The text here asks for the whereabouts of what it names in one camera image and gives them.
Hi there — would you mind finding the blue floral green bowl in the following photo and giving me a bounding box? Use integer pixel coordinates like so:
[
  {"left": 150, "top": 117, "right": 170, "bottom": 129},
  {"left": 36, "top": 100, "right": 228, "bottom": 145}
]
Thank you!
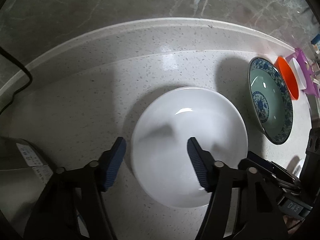
[{"left": 248, "top": 57, "right": 293, "bottom": 145}]

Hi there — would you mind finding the small white bowl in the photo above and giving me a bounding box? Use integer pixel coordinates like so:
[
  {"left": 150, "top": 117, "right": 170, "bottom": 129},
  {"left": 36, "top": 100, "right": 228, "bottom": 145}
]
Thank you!
[{"left": 289, "top": 57, "right": 306, "bottom": 90}]

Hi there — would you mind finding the black power cable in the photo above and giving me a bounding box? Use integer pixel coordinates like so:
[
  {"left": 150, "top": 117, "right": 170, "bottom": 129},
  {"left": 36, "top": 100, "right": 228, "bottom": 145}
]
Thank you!
[{"left": 0, "top": 45, "right": 34, "bottom": 114}]

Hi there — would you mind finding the orange plastic bowl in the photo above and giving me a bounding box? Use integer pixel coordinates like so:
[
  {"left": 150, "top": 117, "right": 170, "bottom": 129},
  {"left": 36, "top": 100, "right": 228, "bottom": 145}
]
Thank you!
[{"left": 275, "top": 56, "right": 299, "bottom": 100}]

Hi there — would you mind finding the white shallow bowl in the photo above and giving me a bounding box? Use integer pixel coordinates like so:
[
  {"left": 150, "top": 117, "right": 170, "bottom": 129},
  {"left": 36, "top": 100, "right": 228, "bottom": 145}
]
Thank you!
[{"left": 131, "top": 87, "right": 248, "bottom": 208}]

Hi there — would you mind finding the stainless steel rice cooker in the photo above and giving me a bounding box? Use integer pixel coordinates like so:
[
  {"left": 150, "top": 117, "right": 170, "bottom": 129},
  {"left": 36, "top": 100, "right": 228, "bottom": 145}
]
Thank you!
[{"left": 1, "top": 137, "right": 55, "bottom": 185}]

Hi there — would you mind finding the person right hand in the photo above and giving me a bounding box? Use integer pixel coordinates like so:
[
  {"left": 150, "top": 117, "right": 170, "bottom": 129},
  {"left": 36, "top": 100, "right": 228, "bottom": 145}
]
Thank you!
[{"left": 283, "top": 215, "right": 302, "bottom": 231}]

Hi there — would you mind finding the large white plate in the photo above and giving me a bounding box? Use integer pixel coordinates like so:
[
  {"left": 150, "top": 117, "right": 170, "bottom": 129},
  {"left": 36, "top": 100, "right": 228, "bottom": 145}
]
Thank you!
[{"left": 286, "top": 156, "right": 305, "bottom": 178}]

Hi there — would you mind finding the purple plastic basin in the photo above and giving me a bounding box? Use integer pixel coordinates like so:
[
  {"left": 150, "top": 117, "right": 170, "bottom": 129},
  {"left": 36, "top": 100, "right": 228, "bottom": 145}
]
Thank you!
[{"left": 295, "top": 48, "right": 319, "bottom": 98}]

